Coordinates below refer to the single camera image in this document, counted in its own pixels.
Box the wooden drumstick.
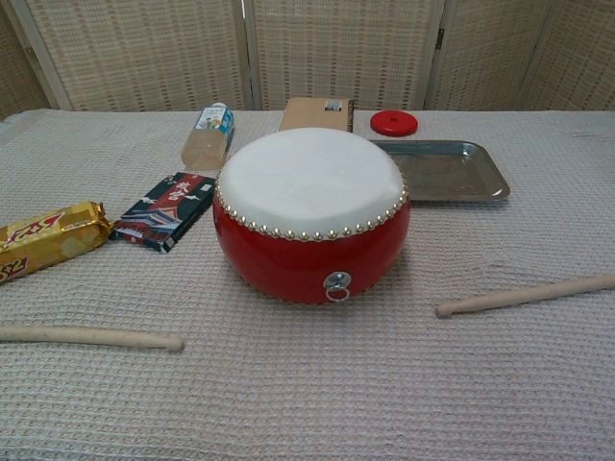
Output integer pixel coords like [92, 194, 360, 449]
[434, 273, 615, 319]
[0, 325, 186, 354]

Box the red drum with white head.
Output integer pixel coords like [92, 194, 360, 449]
[212, 127, 412, 306]

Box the metal tray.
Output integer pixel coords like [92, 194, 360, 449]
[367, 139, 511, 203]

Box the brown spiral notebook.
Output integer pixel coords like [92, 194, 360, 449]
[278, 97, 357, 134]

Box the clear plastic drink bottle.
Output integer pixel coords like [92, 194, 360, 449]
[180, 101, 236, 170]

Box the red round plastic disc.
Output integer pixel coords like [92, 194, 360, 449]
[369, 109, 419, 138]

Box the dark printed card box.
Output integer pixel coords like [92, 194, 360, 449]
[109, 171, 217, 254]

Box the beige woven tablecloth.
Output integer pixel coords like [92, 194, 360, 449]
[0, 108, 615, 461]

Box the woven bamboo folding screen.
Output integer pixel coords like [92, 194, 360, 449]
[0, 0, 615, 121]

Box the gold foil snack package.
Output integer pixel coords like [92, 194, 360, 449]
[0, 200, 115, 285]

